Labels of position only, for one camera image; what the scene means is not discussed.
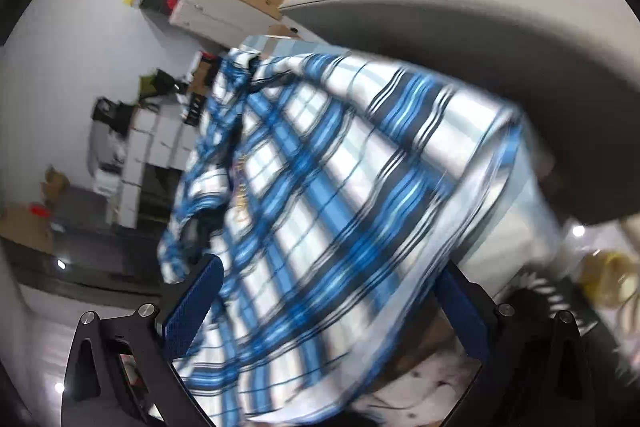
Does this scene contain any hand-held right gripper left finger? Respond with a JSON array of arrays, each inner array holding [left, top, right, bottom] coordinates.
[[61, 253, 224, 427]]

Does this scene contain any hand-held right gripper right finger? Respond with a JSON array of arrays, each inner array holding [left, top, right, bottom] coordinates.
[[434, 259, 601, 427]]

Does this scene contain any blue white plaid shirt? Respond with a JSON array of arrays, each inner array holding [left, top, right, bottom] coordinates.
[[157, 34, 556, 427]]

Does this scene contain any white dotted rug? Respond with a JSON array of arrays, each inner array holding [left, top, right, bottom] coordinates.
[[375, 347, 481, 427]]

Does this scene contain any black white striped mat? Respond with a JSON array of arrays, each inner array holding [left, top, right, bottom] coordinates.
[[520, 269, 601, 328]]

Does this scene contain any dark grey refrigerator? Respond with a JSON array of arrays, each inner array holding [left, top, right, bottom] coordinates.
[[15, 227, 171, 303]]

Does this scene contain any white desk with drawers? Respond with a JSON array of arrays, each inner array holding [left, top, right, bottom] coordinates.
[[87, 107, 201, 230]]

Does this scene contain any small open cardboard box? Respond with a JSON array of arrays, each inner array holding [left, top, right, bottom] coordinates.
[[42, 167, 71, 202]]

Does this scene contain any large cardboard box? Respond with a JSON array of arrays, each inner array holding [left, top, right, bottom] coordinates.
[[0, 202, 56, 255]]

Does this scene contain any black storage box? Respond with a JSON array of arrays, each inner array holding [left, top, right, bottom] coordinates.
[[180, 94, 206, 128]]

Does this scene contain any dark green wrapped bouquet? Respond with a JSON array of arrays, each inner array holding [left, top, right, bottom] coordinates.
[[139, 69, 176, 102]]

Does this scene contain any brown cardboard box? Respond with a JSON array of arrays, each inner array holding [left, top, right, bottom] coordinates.
[[192, 54, 221, 92]]

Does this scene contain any white cabinet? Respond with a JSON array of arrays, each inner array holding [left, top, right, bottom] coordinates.
[[167, 0, 296, 45]]

